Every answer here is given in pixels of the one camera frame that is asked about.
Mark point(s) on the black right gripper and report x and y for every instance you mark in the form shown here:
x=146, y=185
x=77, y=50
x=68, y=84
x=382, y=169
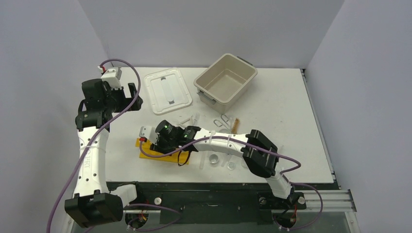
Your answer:
x=158, y=143

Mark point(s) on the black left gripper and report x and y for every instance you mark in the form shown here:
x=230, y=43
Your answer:
x=127, y=102

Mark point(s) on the yellow test tube rack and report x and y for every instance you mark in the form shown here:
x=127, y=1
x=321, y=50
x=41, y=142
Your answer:
x=180, y=158

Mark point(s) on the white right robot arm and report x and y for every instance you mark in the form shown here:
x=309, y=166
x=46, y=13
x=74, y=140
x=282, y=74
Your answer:
x=257, y=151

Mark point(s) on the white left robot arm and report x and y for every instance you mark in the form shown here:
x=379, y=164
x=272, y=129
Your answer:
x=93, y=203

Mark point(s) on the white bin lid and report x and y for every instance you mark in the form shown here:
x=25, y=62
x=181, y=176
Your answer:
x=167, y=91

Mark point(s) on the small glass beaker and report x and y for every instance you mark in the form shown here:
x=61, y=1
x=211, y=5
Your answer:
x=214, y=159

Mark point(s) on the brown test tube brush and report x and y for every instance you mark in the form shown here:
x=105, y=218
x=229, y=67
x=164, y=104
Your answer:
x=235, y=126

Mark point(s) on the small glass dish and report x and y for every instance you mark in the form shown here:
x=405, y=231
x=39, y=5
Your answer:
x=231, y=166

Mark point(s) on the beige plastic bin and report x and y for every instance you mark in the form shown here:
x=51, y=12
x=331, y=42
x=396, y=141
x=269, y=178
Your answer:
x=224, y=82

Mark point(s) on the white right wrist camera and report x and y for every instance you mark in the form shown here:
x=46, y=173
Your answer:
x=149, y=133

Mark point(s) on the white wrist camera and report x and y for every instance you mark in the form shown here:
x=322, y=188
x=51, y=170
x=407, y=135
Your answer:
x=149, y=133
x=111, y=77

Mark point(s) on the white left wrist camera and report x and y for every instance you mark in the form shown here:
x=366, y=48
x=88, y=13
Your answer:
x=111, y=77

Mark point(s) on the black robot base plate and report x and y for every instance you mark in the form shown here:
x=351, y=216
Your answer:
x=159, y=204

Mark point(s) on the aluminium rail frame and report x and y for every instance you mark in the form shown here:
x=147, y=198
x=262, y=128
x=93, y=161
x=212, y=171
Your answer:
x=320, y=204

